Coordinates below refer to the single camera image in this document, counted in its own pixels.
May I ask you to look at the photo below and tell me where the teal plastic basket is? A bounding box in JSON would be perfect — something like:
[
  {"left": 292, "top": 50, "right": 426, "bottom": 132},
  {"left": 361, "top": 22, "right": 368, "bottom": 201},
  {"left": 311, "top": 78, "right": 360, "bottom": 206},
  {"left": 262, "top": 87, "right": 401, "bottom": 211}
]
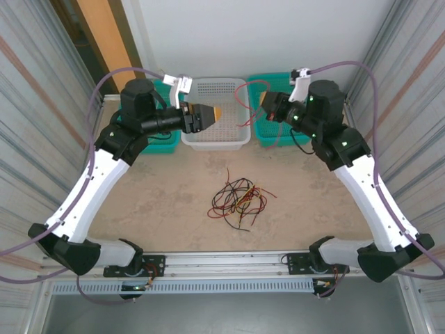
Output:
[
  {"left": 246, "top": 72, "right": 314, "bottom": 148},
  {"left": 118, "top": 79, "right": 177, "bottom": 156}
]

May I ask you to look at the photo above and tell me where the black controller board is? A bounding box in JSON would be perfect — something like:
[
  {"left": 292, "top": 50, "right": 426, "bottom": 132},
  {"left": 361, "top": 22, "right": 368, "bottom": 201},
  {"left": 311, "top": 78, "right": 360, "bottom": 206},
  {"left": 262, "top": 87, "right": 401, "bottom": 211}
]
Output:
[
  {"left": 312, "top": 278, "right": 337, "bottom": 299},
  {"left": 120, "top": 283, "right": 154, "bottom": 301}
]

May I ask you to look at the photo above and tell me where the white plastic basket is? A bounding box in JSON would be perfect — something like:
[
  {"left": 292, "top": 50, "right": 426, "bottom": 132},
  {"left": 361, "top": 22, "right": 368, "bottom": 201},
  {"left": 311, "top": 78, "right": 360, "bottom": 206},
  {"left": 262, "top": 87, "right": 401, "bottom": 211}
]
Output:
[{"left": 180, "top": 77, "right": 252, "bottom": 152}]

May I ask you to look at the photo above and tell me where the bundle of coloured wires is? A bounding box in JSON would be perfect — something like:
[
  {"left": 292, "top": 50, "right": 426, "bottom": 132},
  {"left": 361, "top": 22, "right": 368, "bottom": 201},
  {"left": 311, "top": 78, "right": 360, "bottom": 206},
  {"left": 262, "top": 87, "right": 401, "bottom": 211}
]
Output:
[{"left": 207, "top": 167, "right": 278, "bottom": 220}]

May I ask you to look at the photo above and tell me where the black cable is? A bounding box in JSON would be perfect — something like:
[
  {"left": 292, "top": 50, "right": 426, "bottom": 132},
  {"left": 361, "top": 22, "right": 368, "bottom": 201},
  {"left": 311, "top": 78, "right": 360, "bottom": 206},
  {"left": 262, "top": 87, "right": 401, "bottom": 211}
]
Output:
[
  {"left": 222, "top": 179, "right": 258, "bottom": 232},
  {"left": 211, "top": 177, "right": 260, "bottom": 232}
]

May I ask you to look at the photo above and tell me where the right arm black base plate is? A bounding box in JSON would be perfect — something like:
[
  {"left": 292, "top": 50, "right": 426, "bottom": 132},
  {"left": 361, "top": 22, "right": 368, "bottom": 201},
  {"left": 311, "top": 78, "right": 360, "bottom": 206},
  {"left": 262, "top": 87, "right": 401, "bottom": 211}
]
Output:
[{"left": 286, "top": 252, "right": 350, "bottom": 278}]

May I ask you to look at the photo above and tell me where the orange wooden door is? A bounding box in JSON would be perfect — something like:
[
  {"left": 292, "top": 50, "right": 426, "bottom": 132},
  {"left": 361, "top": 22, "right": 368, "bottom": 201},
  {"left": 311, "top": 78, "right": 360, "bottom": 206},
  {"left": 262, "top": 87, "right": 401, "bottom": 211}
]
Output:
[{"left": 74, "top": 0, "right": 147, "bottom": 93}]

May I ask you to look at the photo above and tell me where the red cable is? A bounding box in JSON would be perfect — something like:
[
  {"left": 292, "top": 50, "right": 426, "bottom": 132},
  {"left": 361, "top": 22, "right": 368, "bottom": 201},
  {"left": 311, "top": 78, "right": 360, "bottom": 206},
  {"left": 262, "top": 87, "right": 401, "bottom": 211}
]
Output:
[
  {"left": 234, "top": 79, "right": 283, "bottom": 150},
  {"left": 211, "top": 184, "right": 268, "bottom": 218}
]

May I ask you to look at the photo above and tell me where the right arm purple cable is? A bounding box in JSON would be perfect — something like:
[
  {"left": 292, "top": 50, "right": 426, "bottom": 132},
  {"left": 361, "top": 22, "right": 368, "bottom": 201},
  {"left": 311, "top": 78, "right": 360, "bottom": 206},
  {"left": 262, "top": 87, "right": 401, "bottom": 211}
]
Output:
[{"left": 310, "top": 61, "right": 445, "bottom": 299}]

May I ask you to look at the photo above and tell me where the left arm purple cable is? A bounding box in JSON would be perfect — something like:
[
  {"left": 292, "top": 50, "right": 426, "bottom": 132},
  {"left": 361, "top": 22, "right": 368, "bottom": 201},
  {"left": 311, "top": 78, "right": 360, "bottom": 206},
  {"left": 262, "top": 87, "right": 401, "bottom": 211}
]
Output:
[{"left": 0, "top": 67, "right": 166, "bottom": 305}]

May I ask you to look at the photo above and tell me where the grey slotted cable duct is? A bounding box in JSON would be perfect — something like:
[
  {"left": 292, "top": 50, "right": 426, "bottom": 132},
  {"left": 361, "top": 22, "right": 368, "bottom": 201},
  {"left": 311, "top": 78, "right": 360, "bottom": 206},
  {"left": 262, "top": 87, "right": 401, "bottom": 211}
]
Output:
[{"left": 51, "top": 280, "right": 316, "bottom": 296}]

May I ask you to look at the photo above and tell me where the aluminium rail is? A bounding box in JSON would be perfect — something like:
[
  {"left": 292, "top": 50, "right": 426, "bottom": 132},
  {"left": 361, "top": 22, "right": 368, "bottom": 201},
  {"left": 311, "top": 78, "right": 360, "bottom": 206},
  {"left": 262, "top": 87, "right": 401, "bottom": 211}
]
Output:
[{"left": 41, "top": 248, "right": 387, "bottom": 279}]

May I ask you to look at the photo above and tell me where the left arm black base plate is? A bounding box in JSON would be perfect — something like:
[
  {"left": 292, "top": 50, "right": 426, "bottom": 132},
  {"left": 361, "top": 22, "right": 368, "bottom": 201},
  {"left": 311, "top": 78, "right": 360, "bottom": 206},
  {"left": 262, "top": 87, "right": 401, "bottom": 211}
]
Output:
[{"left": 103, "top": 255, "right": 166, "bottom": 279}]

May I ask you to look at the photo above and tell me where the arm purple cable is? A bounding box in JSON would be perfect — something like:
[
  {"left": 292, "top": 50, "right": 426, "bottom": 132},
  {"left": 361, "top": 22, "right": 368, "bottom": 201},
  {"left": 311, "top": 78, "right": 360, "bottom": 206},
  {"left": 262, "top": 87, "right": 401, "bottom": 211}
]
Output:
[
  {"left": 310, "top": 61, "right": 445, "bottom": 299},
  {"left": 0, "top": 67, "right": 166, "bottom": 305}
]

